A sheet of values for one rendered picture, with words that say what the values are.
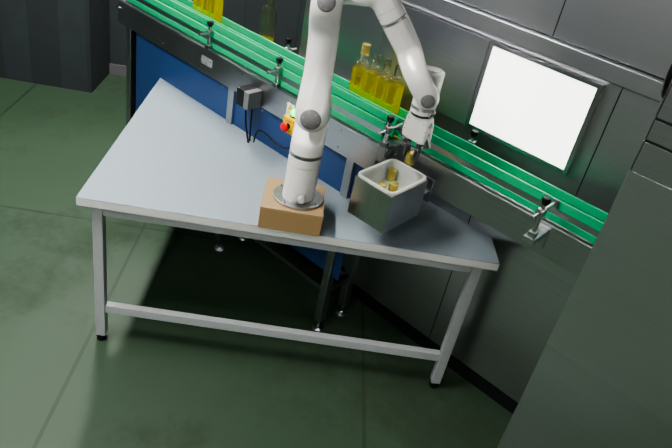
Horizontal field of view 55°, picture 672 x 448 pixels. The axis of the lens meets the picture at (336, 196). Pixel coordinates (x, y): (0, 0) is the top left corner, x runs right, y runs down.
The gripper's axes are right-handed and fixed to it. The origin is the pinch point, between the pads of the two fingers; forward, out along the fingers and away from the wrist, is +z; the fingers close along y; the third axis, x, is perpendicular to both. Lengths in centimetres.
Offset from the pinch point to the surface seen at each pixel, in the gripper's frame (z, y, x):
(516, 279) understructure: 46, -42, -33
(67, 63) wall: 90, 312, -30
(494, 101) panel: -18.1, -10.6, -30.3
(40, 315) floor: 110, 107, 90
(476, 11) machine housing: -46, 7, -31
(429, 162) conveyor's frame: 6.9, -1.6, -11.8
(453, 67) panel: -23.7, 9.4, -29.8
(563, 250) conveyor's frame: 12, -59, -12
